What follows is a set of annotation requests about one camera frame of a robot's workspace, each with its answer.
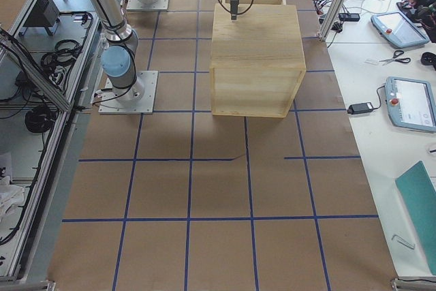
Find crumpled white cloth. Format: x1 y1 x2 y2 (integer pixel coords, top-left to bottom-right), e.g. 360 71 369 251
0 153 25 224

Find near blue teach pendant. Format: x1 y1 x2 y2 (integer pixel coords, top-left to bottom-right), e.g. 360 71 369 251
384 76 435 133

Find blue teach pendant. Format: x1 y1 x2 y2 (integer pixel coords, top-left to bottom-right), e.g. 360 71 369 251
371 12 430 49
384 76 435 133

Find metal hex key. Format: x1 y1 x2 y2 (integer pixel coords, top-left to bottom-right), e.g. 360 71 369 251
391 234 416 250

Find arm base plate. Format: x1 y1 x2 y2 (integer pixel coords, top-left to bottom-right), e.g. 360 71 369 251
98 71 159 114
127 0 169 12

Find green cutting mat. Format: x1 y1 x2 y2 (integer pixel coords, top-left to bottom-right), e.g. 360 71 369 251
395 161 435 258

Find black handled scissors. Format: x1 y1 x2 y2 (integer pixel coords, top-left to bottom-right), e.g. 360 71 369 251
379 50 411 65

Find black power adapter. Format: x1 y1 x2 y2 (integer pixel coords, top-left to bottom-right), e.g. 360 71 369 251
347 102 375 115

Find far blue teach pendant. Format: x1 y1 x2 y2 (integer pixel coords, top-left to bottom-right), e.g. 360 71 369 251
371 12 430 49

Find wooden drawer cabinet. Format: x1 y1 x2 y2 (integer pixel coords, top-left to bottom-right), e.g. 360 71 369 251
210 4 307 118

